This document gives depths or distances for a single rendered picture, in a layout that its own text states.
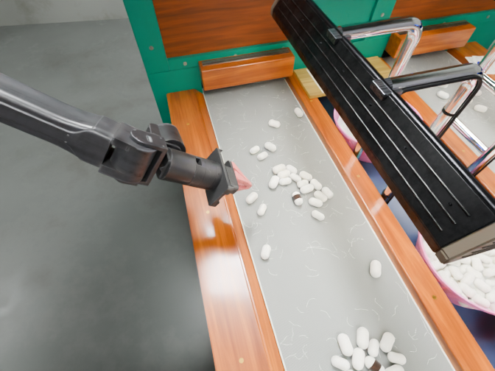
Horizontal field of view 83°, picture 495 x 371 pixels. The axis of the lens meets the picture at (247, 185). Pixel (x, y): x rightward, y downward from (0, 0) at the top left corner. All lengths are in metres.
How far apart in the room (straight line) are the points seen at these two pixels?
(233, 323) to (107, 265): 1.08
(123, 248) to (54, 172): 0.72
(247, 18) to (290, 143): 0.38
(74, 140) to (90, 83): 2.19
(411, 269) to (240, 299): 0.37
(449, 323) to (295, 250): 0.32
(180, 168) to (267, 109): 0.53
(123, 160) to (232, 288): 0.33
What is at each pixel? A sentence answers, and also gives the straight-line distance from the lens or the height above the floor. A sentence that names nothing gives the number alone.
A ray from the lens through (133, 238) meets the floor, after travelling 1.59.
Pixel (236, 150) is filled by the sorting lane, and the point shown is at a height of 0.74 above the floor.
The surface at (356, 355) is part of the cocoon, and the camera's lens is 0.63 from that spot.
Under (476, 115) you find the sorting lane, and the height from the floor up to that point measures 0.74.
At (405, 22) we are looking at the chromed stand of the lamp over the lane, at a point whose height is 1.12.
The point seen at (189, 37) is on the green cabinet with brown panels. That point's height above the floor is 0.93.
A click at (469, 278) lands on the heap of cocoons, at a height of 0.75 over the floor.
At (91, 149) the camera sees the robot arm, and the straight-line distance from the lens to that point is 0.46.
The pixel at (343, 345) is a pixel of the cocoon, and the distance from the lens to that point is 0.62.
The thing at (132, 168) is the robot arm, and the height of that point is 1.02.
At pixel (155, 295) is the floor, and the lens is 1.45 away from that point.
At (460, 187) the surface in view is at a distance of 0.38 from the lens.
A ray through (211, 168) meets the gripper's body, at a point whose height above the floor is 0.95.
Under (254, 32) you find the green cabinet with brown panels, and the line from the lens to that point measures 0.98.
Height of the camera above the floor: 1.35
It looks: 55 degrees down
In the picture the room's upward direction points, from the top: straight up
